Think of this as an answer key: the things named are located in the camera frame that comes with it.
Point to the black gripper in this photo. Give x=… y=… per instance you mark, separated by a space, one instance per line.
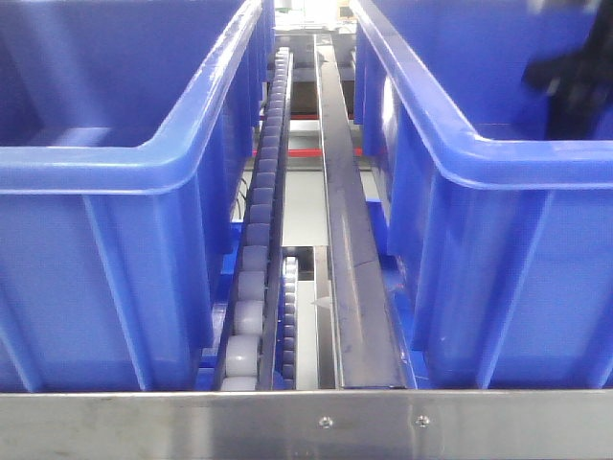
x=578 y=84

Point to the stainless steel shelf rack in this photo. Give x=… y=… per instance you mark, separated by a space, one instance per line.
x=335 y=424

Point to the blue plastic bin right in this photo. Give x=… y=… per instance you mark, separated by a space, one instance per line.
x=503 y=235

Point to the blue plastic bin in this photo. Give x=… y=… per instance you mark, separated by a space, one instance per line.
x=125 y=127
x=503 y=235

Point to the lower roller track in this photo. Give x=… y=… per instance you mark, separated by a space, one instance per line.
x=291 y=277

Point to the white roller conveyor track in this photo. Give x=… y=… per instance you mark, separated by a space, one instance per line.
x=247 y=347

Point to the blue plastic bin left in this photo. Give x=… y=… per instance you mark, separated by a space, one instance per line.
x=125 y=127

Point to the steel guide rail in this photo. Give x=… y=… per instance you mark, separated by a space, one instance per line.
x=368 y=355

